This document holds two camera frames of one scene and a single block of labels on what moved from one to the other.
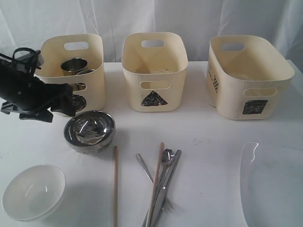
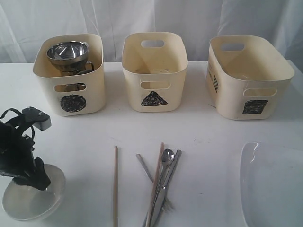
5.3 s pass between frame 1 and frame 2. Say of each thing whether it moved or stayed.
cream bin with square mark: stayed
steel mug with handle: moved
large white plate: stayed
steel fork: stayed
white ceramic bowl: stayed
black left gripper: moved
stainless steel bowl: moved
